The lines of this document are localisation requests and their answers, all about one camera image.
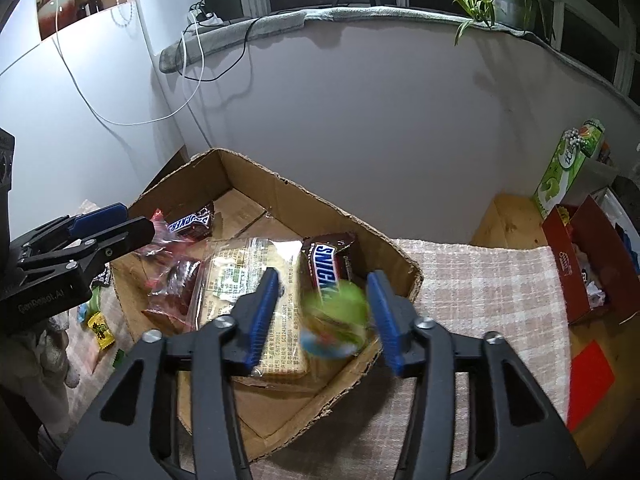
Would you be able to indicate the person's left forearm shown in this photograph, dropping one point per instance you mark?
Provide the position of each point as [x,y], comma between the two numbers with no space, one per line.
[55,355]

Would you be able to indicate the potted spider plant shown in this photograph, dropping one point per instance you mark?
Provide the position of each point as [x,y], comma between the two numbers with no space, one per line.
[515,7]

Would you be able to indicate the green candy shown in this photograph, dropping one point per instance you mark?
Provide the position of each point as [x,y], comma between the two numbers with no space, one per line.
[118,357]
[95,300]

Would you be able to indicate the red and white vase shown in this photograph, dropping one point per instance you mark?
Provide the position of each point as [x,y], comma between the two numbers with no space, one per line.
[55,7]

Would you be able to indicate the clear packet of red snacks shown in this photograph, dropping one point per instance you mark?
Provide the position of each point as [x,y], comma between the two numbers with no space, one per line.
[170,282]

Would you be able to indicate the red candy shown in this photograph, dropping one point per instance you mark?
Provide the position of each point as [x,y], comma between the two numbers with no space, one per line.
[157,220]

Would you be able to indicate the large brown chocolate bar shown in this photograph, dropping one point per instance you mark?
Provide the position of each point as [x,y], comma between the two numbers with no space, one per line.
[325,265]

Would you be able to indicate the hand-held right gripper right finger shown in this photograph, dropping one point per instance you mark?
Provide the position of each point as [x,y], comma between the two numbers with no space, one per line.
[385,320]

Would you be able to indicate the green jelly cup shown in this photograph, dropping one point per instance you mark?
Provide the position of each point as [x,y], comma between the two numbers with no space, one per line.
[340,315]

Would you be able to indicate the small dark chocolate bar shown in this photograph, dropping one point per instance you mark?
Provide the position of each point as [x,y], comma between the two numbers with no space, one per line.
[187,223]

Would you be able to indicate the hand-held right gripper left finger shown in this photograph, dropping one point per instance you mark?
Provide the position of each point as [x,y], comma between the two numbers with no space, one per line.
[262,310]

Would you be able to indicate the red cardboard box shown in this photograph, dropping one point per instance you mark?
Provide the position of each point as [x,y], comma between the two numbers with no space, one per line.
[562,270]

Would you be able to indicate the yellow candy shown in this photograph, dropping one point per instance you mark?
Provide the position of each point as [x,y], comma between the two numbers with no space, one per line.
[100,331]

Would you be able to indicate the red envelope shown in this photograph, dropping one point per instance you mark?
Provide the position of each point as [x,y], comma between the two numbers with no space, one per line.
[590,385]

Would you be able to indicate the plaid tablecloth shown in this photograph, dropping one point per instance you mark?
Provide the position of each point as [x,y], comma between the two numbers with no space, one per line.
[475,285]

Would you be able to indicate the white power strip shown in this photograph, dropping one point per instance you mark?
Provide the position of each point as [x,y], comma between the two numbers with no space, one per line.
[202,17]

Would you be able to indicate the green carton box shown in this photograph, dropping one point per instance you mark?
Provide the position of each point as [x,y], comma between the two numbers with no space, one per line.
[555,185]

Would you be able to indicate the clear cracker packet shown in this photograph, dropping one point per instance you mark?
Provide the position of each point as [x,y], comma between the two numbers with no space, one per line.
[235,270]

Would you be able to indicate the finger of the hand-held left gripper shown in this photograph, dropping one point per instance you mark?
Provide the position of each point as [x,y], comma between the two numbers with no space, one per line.
[115,242]
[100,220]

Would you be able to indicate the dark bottle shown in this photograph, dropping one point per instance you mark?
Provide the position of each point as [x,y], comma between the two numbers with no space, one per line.
[92,5]

